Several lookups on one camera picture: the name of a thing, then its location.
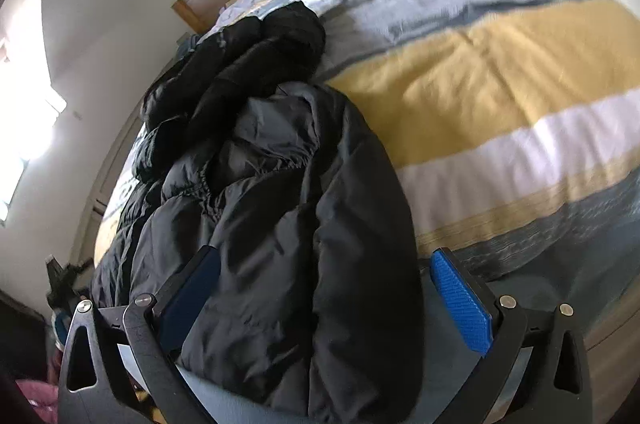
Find black puffer coat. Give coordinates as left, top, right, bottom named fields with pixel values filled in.
left=91, top=2, right=424, bottom=423

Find red sleeve left forearm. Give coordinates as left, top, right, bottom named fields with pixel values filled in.
left=16, top=380, right=58, bottom=424

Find left hand blue white glove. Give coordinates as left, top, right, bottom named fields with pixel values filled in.
left=51, top=311, right=70, bottom=352

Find bright window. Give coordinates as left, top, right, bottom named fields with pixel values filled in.
left=1, top=39, right=66, bottom=222

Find dark cloth beside bed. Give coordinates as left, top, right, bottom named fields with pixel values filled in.
left=174, top=33, right=200, bottom=60

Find striped duvet on bed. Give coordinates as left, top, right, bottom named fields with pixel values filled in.
left=93, top=0, right=640, bottom=424

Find wall radiator cover panels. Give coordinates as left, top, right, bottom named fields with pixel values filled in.
left=69, top=98, right=147, bottom=265

